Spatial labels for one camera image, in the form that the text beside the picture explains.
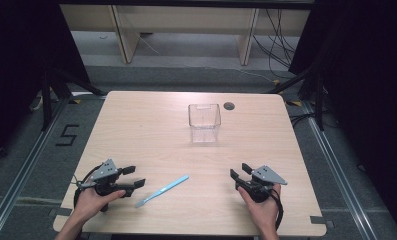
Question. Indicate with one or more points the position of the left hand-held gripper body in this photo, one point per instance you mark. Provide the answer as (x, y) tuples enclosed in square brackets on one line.
[(106, 170)]

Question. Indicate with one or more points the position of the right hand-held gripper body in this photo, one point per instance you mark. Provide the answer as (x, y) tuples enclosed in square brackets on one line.
[(267, 174)]

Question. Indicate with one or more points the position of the light blue toothbrush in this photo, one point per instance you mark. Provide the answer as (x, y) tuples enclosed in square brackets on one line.
[(162, 191)]

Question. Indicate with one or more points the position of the clear plastic container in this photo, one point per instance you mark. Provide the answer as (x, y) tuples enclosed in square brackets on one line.
[(204, 121)]

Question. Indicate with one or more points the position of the person's left hand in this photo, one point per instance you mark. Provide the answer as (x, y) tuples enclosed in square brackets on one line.
[(92, 201)]

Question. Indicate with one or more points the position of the person's right hand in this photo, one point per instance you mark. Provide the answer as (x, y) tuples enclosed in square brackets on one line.
[(264, 213)]

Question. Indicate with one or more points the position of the dark round table grommet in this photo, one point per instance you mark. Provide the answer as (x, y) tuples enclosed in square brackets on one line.
[(229, 106)]

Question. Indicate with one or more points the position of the yellow black floor tape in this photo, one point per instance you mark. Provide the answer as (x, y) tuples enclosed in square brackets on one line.
[(296, 103)]

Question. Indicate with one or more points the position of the black metal stand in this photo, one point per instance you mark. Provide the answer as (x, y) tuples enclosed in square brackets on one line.
[(46, 100), (319, 100)]

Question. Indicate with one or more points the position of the black curtain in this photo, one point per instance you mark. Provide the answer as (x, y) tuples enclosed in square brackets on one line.
[(369, 83), (16, 66)]

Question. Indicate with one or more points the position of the aluminium floor rail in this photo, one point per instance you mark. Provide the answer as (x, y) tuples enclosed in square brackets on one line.
[(339, 173), (29, 156)]

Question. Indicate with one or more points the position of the beige wooden desk frame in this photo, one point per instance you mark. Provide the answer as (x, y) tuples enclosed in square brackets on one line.
[(186, 20)]

